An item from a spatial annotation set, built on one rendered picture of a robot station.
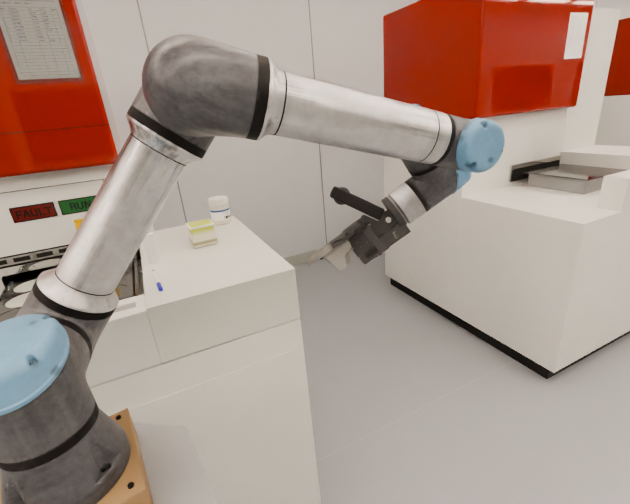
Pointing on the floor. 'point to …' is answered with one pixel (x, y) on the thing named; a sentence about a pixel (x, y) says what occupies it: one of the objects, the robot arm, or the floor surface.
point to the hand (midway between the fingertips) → (312, 259)
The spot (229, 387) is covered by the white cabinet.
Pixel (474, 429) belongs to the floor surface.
